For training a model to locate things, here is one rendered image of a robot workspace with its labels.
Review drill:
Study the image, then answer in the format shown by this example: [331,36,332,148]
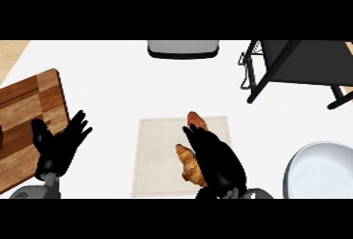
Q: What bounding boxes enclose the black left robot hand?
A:
[29,109,93,182]

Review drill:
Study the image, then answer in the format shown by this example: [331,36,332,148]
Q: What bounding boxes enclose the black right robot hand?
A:
[180,123,248,200]

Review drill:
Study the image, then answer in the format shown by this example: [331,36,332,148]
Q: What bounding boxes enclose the golden brown croissant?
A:
[174,110,209,189]

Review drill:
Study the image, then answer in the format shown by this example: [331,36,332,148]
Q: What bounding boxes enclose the beige cloth placemat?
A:
[130,115,233,198]

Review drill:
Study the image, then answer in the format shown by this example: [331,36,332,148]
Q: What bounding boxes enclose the black tiered shelf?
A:
[238,40,353,110]

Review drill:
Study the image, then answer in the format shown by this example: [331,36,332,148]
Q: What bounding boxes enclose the brown wooden cutting board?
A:
[0,68,72,195]

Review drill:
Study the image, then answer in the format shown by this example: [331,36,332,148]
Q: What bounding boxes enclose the white round plate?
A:
[280,140,353,200]

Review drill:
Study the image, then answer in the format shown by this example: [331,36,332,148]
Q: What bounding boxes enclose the grey appliance with black rim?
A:
[146,40,220,60]

